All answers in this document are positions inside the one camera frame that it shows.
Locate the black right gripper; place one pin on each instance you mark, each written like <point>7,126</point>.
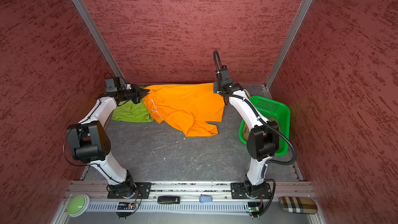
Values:
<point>217,89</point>

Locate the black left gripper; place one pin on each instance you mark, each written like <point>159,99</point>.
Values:
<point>138,94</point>

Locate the lime green shorts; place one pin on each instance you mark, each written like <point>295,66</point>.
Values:
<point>127,111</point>

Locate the orange shorts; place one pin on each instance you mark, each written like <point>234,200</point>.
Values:
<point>191,109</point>

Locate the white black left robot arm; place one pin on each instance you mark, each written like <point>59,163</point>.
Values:
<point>90,144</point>

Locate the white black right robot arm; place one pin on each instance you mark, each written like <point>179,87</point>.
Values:
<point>262,142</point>

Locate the green plastic laundry basket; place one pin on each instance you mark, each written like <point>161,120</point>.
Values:
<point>273,111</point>

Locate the black usb device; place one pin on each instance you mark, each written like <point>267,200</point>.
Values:
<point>168,200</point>

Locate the light blue small object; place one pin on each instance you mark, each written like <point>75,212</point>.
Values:
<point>205,198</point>

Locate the left circuit board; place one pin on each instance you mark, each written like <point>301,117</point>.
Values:
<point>126,206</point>

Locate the circuit board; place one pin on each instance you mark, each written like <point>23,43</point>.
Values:
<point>255,207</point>
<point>126,206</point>

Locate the right circuit board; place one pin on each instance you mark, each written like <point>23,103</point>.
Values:
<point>255,207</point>

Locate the green round push button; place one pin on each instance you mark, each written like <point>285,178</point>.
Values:
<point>78,205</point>

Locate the plaid patterned case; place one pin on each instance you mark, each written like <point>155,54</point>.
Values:
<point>298,205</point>

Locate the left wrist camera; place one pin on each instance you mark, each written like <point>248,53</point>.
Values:
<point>113,84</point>

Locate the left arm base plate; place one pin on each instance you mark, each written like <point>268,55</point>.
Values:
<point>142,190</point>

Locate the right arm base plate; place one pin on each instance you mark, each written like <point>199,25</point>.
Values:
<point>239,190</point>

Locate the aluminium front rail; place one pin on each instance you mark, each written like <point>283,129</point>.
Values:
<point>189,192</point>

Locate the left aluminium corner post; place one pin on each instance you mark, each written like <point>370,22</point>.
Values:
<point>85,15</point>

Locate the aluminium corner post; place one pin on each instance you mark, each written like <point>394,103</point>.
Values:
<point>85,15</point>
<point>297,21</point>

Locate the right aluminium corner post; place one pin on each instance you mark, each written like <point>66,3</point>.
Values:
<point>297,21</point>

